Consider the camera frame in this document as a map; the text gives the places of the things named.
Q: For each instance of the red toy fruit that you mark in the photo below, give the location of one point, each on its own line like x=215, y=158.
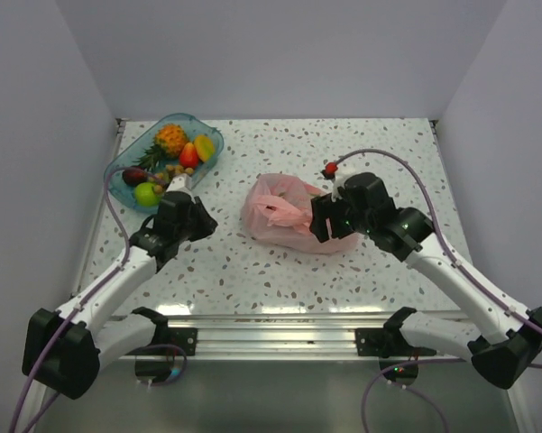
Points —
x=188, y=157

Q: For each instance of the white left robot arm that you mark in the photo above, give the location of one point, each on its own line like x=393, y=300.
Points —
x=67, y=348

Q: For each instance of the aluminium mounting rail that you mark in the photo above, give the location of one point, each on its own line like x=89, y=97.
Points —
x=278, y=337

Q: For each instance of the pink plastic bag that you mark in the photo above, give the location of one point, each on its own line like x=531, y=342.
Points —
x=277, y=210

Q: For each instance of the orange yellow toy mango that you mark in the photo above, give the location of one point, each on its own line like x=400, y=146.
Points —
x=205, y=147

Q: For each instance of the dark red toy plum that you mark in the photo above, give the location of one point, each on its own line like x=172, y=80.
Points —
x=134, y=176

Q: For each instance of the teal plastic fruit tray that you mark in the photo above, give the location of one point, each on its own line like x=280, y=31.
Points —
x=127, y=158

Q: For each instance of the green toy apple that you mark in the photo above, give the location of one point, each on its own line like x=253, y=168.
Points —
x=148, y=194

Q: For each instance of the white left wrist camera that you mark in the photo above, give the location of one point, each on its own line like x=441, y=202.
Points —
x=180, y=183

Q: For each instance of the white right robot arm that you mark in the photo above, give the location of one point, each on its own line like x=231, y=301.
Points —
x=501, y=336

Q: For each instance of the brown toy longan bunch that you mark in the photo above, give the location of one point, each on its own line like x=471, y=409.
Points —
x=165, y=175

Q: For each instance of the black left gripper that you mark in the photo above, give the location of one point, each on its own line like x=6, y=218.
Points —
x=206, y=224

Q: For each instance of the toy pineapple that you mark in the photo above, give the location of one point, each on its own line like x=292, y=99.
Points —
x=166, y=146

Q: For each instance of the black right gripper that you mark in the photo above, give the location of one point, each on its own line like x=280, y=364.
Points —
x=324, y=207

